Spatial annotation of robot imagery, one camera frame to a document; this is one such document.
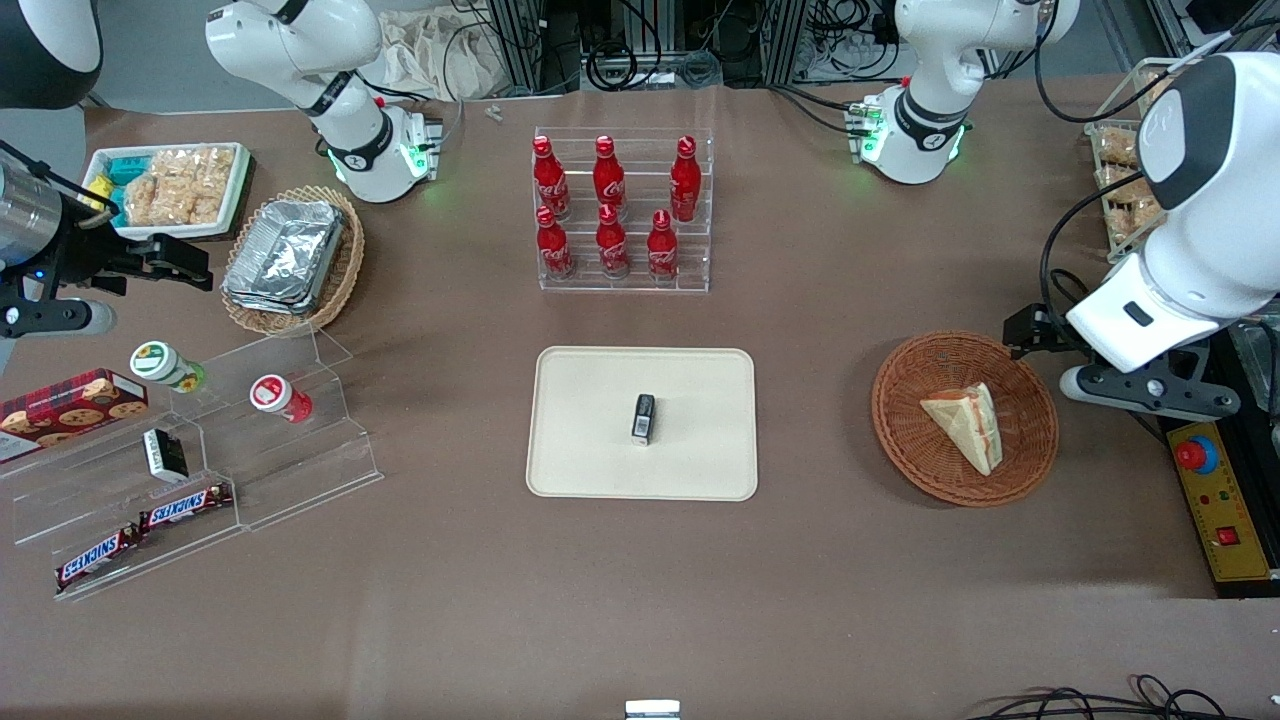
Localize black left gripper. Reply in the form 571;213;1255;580
1003;305;1093;365

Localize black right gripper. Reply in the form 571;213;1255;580
40;228;214;300

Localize triangular wrapped sandwich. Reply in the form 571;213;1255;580
919;382;1004;477

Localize brown wicker basket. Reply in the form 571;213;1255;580
871;331;1060;508

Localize light wicker basket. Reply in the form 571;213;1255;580
220;185;366;338

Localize beige plastic tray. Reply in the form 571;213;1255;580
526;346;758;501

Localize white rectangular bin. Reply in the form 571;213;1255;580
80;142;252;242

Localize rice cracker snack pack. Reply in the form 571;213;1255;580
196;147;237;225
123;172;163;228
160;148;199;227

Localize green sunflower yogurt cup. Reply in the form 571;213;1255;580
130;341;209;394

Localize stack of foil trays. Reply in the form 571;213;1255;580
221;199;347;317

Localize red tartan cookie box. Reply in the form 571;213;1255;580
0;369;151;464

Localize brown snack pack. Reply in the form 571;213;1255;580
1100;166;1164;253
1093;124;1143;168

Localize red strawberry yogurt cup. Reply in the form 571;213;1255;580
249;374;315;425

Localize black and white small box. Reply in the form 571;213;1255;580
142;428;190;484

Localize snickers chocolate bar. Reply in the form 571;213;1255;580
54;526;142;592
138;482;235;532

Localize clear acrylic stepped shelf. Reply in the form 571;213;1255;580
0;325;384;603

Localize yellow emergency stop box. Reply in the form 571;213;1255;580
1164;420;1278;587

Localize red cola bottle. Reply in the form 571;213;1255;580
535;206;577;282
668;136;704;223
645;210;681;282
531;136;572;221
592;135;628;217
595;204;632;280

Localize beige cloth bag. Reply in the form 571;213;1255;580
375;6;523;102

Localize clear acrylic bottle rack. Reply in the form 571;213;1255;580
533;127;715;294

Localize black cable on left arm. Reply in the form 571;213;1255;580
1038;170;1151;336

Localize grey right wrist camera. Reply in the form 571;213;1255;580
0;295;118;339

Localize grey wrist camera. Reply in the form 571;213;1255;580
1059;345;1243;422
0;295;118;339

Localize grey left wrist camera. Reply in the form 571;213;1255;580
1059;345;1243;422

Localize wire basket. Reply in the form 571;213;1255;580
1085;57;1206;264

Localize aluminium frame post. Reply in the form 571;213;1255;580
765;0;813;83
488;0;563;98

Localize black floor cables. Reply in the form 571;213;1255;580
965;674;1246;720

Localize coiled black cable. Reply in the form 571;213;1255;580
584;38;643;93

